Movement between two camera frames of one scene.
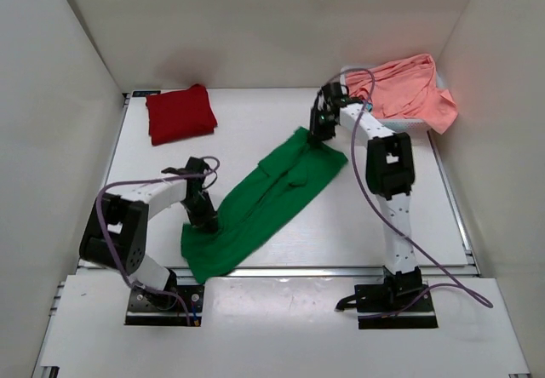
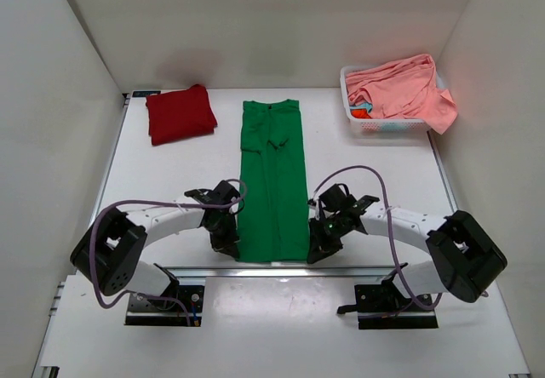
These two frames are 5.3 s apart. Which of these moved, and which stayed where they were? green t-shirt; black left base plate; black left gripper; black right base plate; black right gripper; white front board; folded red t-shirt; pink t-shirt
Moved: green t-shirt; black left gripper; black right gripper
Stayed: pink t-shirt; folded red t-shirt; white front board; black left base plate; black right base plate
